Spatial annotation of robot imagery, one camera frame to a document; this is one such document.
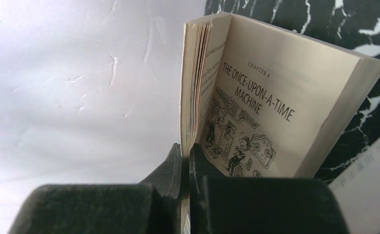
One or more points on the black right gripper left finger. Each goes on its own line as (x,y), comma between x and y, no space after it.
(152,206)

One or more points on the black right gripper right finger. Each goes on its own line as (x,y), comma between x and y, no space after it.
(257,205)

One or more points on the orange book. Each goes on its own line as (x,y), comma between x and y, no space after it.
(264,101)

